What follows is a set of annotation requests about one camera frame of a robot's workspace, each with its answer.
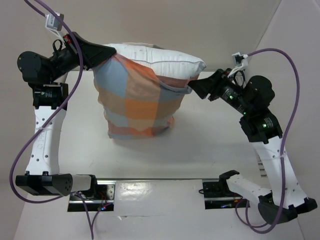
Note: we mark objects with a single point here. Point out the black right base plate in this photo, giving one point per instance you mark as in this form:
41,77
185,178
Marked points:
217,196

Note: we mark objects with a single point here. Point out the orange grey checked pillowcase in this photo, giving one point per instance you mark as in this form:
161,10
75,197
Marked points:
137,102

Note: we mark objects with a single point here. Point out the white pillow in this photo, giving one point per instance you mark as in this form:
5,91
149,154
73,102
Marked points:
163,62

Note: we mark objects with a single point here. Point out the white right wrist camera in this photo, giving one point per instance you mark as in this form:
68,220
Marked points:
240,61

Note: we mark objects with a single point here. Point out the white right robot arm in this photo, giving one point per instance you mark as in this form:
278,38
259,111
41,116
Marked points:
265,134

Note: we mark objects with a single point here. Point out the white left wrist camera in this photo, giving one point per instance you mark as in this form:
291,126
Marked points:
53,25

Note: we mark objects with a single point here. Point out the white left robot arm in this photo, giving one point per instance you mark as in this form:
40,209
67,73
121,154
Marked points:
42,176

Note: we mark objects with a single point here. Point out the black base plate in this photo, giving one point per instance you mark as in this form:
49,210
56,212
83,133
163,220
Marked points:
102,200
217,196

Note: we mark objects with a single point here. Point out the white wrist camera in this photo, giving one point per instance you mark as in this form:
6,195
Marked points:
53,25
240,61

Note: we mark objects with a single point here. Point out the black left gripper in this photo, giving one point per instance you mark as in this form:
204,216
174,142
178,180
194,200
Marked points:
93,54

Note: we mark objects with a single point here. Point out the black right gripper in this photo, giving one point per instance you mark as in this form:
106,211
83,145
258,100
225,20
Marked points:
215,85

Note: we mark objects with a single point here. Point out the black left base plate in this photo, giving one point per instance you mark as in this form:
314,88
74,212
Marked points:
102,200

